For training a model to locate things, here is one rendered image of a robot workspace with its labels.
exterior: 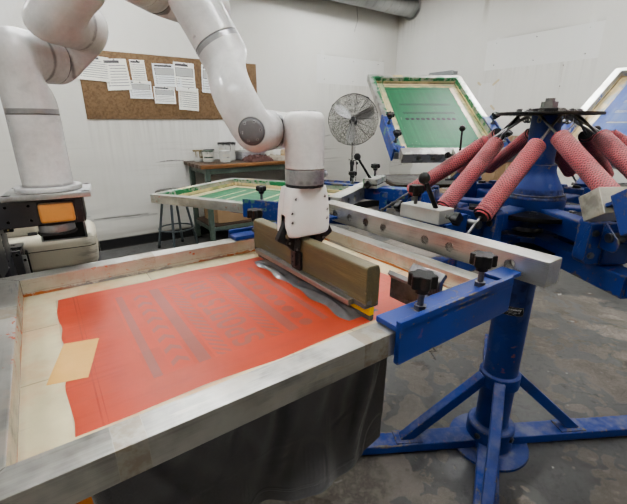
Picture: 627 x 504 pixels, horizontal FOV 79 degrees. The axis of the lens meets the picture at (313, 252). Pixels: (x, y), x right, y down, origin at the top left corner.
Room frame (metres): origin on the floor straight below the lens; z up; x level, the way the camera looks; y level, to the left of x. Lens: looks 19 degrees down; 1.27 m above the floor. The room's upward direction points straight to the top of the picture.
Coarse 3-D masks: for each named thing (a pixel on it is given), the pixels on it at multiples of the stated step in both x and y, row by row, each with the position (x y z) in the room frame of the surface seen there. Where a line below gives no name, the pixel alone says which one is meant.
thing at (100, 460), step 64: (128, 256) 0.81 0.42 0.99; (192, 256) 0.86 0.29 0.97; (384, 256) 0.87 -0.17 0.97; (0, 320) 0.52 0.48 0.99; (0, 384) 0.37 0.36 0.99; (256, 384) 0.37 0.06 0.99; (320, 384) 0.41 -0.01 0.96; (0, 448) 0.28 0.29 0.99; (64, 448) 0.28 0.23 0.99; (128, 448) 0.28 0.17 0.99; (192, 448) 0.31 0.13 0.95
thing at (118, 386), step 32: (288, 288) 0.72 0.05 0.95; (384, 288) 0.72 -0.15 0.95; (320, 320) 0.58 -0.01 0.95; (352, 320) 0.58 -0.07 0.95; (96, 352) 0.49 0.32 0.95; (128, 352) 0.49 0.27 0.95; (256, 352) 0.49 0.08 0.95; (288, 352) 0.49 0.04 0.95; (96, 384) 0.41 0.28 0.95; (128, 384) 0.41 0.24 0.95; (160, 384) 0.41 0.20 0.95; (192, 384) 0.41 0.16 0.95; (96, 416) 0.36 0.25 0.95; (128, 416) 0.36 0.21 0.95
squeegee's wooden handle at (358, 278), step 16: (256, 224) 0.89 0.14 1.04; (272, 224) 0.85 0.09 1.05; (256, 240) 0.89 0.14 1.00; (272, 240) 0.83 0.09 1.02; (304, 240) 0.73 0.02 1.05; (288, 256) 0.77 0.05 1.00; (304, 256) 0.72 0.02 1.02; (320, 256) 0.68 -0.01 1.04; (336, 256) 0.64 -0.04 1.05; (352, 256) 0.63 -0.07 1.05; (320, 272) 0.68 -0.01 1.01; (336, 272) 0.64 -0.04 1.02; (352, 272) 0.60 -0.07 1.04; (368, 272) 0.57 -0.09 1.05; (336, 288) 0.63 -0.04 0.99; (352, 288) 0.60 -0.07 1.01; (368, 288) 0.57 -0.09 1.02; (368, 304) 0.58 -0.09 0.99
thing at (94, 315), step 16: (192, 272) 0.80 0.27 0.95; (208, 272) 0.80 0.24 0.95; (224, 272) 0.80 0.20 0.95; (128, 288) 0.72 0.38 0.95; (144, 288) 0.72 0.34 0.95; (64, 304) 0.64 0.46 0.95; (80, 304) 0.64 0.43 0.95; (96, 304) 0.64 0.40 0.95; (112, 304) 0.64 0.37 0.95; (64, 320) 0.58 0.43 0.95; (80, 320) 0.58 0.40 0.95; (96, 320) 0.58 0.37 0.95; (112, 320) 0.58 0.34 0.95; (64, 336) 0.53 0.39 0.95; (80, 336) 0.53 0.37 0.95; (96, 336) 0.53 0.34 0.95
